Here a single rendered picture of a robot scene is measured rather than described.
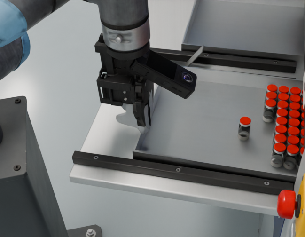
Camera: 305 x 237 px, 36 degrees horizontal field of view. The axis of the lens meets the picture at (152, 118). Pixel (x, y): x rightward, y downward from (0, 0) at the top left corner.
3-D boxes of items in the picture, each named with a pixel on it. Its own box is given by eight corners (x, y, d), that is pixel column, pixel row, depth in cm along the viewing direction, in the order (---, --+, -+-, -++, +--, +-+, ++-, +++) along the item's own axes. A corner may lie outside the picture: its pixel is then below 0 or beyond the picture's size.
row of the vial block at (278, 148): (286, 102, 96) (289, 85, 93) (282, 169, 84) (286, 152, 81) (275, 101, 97) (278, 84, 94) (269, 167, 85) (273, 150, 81)
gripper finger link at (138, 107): (140, 113, 86) (136, 77, 80) (149, 114, 86) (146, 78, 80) (134, 131, 83) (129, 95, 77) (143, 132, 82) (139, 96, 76)
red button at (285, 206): (302, 203, 68) (307, 186, 65) (302, 226, 65) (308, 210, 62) (276, 199, 68) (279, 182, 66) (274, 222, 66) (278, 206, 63)
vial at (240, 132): (249, 133, 91) (251, 117, 88) (248, 141, 89) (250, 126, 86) (238, 131, 91) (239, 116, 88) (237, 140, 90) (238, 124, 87)
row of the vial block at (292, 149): (297, 104, 96) (301, 87, 93) (294, 170, 84) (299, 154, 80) (286, 102, 96) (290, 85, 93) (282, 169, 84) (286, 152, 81)
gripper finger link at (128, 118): (121, 129, 90) (115, 93, 84) (151, 133, 89) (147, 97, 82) (116, 141, 88) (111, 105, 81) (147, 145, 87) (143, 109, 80)
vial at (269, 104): (273, 116, 94) (277, 99, 90) (273, 123, 92) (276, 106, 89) (262, 114, 94) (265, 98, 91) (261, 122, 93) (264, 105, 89)
